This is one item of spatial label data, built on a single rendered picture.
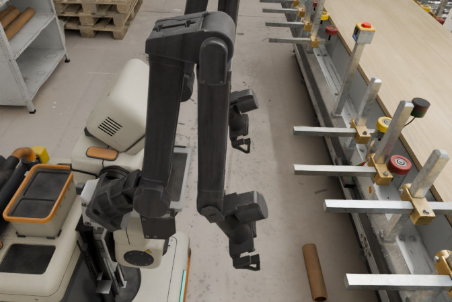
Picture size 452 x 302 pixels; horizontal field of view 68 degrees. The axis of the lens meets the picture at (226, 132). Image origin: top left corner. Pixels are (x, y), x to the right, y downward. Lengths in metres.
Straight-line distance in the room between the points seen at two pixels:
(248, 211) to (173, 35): 0.44
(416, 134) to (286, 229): 0.99
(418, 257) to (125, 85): 1.29
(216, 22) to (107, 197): 0.46
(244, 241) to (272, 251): 1.28
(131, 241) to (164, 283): 0.56
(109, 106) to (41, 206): 0.56
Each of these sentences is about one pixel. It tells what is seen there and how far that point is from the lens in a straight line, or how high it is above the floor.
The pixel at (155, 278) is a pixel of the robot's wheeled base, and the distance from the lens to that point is 1.74.
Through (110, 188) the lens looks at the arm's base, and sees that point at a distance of 0.81.
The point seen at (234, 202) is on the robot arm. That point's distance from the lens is 0.78.
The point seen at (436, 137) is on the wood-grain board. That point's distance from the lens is 1.73.
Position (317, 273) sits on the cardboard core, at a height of 0.08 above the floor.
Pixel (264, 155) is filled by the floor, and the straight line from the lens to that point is 2.64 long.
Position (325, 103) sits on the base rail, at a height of 0.70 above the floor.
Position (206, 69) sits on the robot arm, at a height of 1.58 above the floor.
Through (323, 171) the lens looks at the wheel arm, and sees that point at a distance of 1.40.
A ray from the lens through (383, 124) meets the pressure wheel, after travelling 1.66.
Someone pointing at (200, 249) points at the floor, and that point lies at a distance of 2.11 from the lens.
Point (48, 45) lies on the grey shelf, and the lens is 3.94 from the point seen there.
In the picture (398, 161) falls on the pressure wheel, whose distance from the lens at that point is 1.50.
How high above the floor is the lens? 1.83
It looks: 41 degrees down
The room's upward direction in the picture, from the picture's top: 4 degrees clockwise
